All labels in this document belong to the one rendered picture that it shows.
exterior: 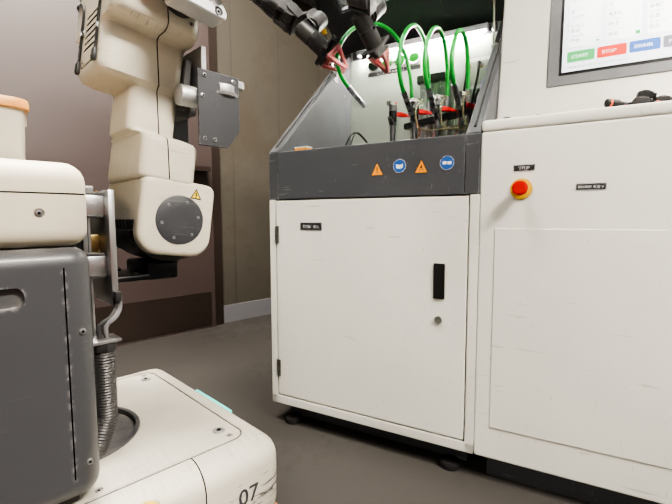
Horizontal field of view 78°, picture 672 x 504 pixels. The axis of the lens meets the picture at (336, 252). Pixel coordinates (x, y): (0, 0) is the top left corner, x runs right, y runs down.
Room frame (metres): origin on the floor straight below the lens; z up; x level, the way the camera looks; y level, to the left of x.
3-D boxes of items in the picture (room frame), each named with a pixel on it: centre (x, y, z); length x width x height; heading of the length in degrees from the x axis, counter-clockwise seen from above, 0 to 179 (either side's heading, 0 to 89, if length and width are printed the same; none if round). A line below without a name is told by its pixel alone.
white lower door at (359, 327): (1.29, -0.08, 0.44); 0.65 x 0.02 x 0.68; 61
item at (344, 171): (1.30, -0.09, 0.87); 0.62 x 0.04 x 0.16; 61
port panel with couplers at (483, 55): (1.62, -0.54, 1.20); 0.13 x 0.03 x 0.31; 61
